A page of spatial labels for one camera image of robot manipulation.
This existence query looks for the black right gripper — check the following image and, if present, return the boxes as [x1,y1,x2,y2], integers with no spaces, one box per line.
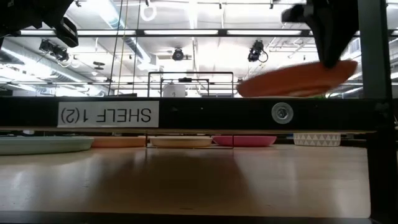
[306,0,359,68]

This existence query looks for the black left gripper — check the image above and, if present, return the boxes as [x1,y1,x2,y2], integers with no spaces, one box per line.
[0,0,75,37]

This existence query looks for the orange plate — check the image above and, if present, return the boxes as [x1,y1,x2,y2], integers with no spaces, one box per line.
[236,59,358,98]

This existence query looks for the peach plate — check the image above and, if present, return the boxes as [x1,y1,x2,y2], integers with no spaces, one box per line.
[90,136,147,148]

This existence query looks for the silver shelf bolt washer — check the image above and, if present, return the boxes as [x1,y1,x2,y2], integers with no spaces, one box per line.
[271,101,294,125]

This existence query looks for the white shelf label sticker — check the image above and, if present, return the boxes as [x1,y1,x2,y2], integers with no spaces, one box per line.
[57,101,160,128]

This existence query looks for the white triangle-patterned planter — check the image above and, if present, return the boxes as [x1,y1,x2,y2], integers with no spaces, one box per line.
[293,133,342,147]

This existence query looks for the pink plate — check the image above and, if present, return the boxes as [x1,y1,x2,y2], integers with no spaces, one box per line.
[211,135,277,147]

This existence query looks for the pale green plate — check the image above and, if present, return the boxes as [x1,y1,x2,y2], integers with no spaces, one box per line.
[0,136,95,156]

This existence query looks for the cream plate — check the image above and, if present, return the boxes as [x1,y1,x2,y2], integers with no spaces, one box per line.
[149,136,214,149]

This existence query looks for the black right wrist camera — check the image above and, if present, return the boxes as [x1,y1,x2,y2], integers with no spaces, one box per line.
[281,3,312,23]

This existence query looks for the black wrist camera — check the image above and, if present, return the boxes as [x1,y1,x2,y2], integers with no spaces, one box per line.
[55,17,79,48]
[281,3,312,23]

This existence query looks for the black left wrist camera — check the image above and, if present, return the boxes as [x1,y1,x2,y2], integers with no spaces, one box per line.
[55,17,79,48]

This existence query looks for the black ceiling camera cluster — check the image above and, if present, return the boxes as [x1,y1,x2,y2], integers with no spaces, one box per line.
[39,39,70,63]

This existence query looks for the black ceiling camera with cable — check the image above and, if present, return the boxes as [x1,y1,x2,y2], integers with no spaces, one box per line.
[247,39,269,63]

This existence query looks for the white hanging ring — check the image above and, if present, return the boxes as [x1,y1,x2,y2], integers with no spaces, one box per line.
[139,2,157,22]

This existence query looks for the black metal shelf frame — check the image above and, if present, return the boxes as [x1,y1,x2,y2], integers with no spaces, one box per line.
[0,0,398,224]

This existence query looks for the black overhead frame beam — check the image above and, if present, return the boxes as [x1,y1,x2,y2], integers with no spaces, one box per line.
[18,29,315,38]

